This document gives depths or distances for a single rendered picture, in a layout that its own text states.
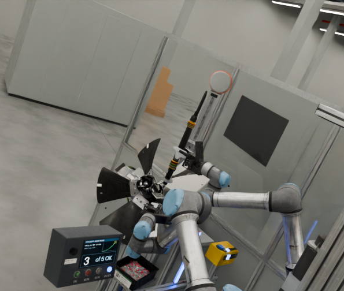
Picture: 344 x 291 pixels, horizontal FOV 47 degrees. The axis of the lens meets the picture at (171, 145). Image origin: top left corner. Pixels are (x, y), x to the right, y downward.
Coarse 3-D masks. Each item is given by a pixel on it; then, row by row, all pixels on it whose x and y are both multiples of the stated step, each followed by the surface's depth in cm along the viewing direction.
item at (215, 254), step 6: (210, 246) 226; (216, 246) 224; (228, 246) 231; (210, 252) 225; (216, 252) 222; (222, 252) 220; (228, 252) 224; (234, 252) 228; (210, 258) 225; (216, 258) 222; (222, 258) 221; (234, 258) 231; (216, 264) 222; (222, 264) 225
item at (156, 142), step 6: (150, 144) 254; (156, 144) 248; (144, 150) 257; (150, 150) 249; (138, 156) 260; (144, 156) 254; (150, 156) 246; (144, 162) 251; (150, 162) 242; (144, 168) 249; (150, 168) 239
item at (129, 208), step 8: (120, 208) 223; (128, 208) 224; (136, 208) 226; (112, 216) 221; (120, 216) 222; (128, 216) 223; (136, 216) 225; (104, 224) 219; (112, 224) 219; (120, 224) 220; (128, 224) 222; (120, 232) 219; (128, 232) 220; (128, 240) 218
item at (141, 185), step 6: (138, 180) 231; (144, 180) 231; (150, 180) 229; (138, 186) 228; (144, 186) 227; (150, 186) 226; (156, 186) 229; (144, 192) 226; (150, 192) 227; (156, 192) 230; (162, 192) 235; (150, 198) 233; (150, 204) 233
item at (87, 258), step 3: (84, 255) 147; (87, 255) 148; (90, 255) 149; (84, 258) 148; (87, 258) 149; (90, 258) 150; (81, 261) 147; (84, 261) 148; (87, 261) 149; (90, 261) 150; (81, 264) 147; (84, 264) 148; (87, 264) 149; (90, 264) 150; (81, 267) 148
